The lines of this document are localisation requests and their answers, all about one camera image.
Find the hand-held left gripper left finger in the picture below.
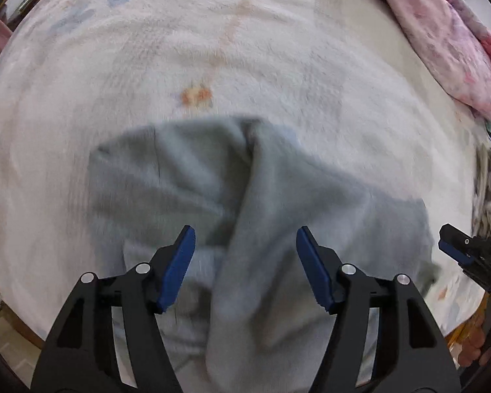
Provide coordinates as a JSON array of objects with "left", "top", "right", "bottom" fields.
[{"left": 30, "top": 225, "right": 197, "bottom": 393}]

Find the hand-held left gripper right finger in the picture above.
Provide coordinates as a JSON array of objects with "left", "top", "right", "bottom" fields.
[{"left": 297, "top": 226, "right": 462, "bottom": 393}]

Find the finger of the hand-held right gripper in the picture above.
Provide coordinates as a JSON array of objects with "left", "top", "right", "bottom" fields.
[
  {"left": 438, "top": 240, "right": 481, "bottom": 271},
  {"left": 439, "top": 224, "right": 481, "bottom": 250}
]

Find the grey zip hoodie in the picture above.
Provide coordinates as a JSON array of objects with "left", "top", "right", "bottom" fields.
[{"left": 88, "top": 115, "right": 442, "bottom": 393}]

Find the person's right hand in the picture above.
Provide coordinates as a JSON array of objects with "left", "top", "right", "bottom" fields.
[{"left": 457, "top": 327, "right": 487, "bottom": 367}]

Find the purple floral quilt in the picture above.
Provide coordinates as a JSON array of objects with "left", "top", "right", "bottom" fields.
[{"left": 327, "top": 0, "right": 491, "bottom": 121}]

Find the white fleece bed blanket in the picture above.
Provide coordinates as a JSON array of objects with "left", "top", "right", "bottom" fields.
[{"left": 0, "top": 0, "right": 491, "bottom": 336}]

